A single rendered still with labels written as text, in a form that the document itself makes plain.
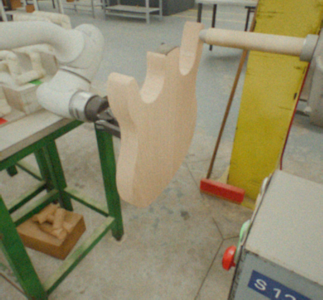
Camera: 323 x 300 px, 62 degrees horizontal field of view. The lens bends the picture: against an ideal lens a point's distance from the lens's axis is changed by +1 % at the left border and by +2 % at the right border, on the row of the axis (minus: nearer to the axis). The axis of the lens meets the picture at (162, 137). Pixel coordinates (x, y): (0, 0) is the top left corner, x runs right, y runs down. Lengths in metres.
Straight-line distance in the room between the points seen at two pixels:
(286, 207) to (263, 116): 1.25
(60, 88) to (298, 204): 0.68
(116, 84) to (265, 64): 1.13
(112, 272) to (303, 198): 1.32
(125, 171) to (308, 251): 0.37
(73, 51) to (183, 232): 1.26
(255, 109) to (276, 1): 0.54
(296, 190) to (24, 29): 0.65
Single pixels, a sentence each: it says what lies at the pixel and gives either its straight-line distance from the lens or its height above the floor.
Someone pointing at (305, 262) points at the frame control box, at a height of 1.12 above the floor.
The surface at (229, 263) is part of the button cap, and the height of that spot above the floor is 0.99.
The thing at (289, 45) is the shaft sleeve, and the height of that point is 1.26.
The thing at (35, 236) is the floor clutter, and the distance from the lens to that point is 1.70.
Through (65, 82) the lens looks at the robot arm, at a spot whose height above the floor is 1.09.
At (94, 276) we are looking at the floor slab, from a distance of 1.62.
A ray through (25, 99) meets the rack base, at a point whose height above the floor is 0.99.
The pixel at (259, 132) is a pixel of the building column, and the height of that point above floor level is 0.55.
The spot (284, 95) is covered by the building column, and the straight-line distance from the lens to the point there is 1.54.
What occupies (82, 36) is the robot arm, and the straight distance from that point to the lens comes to 0.85.
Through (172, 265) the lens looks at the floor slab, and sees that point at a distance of 1.61.
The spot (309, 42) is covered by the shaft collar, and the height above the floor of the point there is 1.26.
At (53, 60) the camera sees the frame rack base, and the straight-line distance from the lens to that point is 1.08.
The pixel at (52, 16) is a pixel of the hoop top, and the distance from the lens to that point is 1.19.
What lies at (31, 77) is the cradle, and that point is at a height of 1.04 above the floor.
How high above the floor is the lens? 1.38
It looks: 33 degrees down
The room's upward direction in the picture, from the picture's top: straight up
